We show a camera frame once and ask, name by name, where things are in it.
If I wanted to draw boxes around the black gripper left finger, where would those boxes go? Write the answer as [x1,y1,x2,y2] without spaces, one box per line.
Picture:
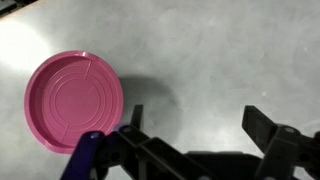
[59,104,214,180]

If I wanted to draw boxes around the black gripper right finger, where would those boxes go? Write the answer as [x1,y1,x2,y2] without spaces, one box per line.
[241,104,320,180]

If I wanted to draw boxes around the pink plastic plate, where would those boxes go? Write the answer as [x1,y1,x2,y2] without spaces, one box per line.
[23,50,125,155]

